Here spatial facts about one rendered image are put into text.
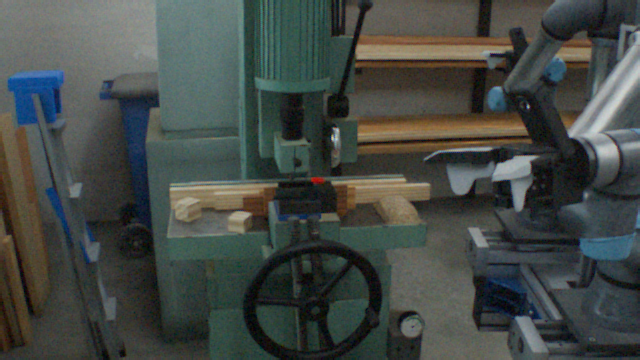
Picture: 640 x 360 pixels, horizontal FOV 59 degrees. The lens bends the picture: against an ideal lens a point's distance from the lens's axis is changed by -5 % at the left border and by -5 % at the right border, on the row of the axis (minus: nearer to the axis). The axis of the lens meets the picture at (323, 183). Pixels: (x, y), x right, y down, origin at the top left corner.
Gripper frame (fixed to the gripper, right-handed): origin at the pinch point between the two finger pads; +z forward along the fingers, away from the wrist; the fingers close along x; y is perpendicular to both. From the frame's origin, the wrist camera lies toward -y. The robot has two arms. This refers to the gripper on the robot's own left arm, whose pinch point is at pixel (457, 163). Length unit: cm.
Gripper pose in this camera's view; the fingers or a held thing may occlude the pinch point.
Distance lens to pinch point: 70.8
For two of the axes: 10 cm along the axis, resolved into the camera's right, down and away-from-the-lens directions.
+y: 0.4, 9.8, 2.0
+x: -4.2, -1.6, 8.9
